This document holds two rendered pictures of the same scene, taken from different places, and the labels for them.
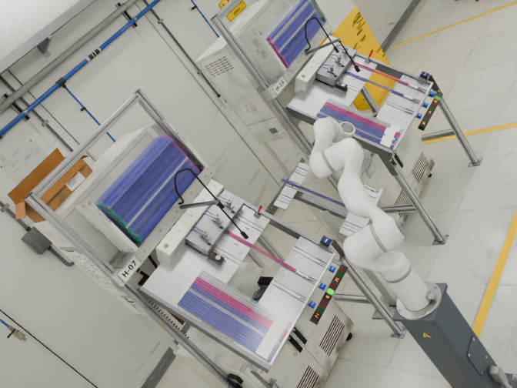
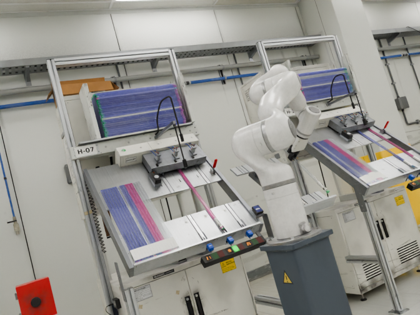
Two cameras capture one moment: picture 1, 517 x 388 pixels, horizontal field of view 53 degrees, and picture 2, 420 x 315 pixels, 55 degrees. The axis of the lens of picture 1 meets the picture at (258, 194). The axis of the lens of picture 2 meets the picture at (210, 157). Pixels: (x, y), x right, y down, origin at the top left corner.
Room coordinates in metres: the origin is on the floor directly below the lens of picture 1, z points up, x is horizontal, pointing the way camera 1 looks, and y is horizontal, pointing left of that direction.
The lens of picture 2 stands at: (0.20, -0.17, 0.91)
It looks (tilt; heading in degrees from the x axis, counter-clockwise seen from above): 6 degrees up; 6
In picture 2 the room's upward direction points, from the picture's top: 16 degrees counter-clockwise
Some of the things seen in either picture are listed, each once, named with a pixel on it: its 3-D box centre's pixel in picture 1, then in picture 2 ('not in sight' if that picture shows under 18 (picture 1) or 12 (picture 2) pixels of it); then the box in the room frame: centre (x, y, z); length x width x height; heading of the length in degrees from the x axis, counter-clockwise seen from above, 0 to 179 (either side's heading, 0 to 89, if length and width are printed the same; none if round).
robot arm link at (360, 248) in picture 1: (375, 254); (260, 155); (1.65, -0.20, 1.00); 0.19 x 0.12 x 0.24; 69
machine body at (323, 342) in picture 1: (267, 340); (177, 314); (2.61, 0.52, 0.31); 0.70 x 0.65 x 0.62; 123
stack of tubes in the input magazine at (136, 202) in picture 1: (148, 188); (139, 111); (2.54, 0.40, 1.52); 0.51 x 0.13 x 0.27; 123
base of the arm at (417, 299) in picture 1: (408, 285); (287, 212); (1.64, -0.23, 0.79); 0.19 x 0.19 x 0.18
